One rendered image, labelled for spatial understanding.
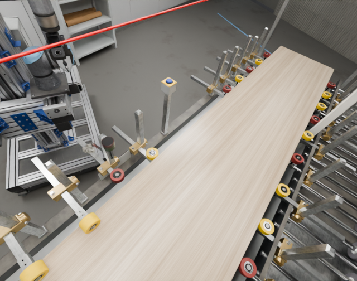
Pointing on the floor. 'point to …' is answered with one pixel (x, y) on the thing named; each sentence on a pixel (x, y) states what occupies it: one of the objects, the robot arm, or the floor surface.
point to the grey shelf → (68, 7)
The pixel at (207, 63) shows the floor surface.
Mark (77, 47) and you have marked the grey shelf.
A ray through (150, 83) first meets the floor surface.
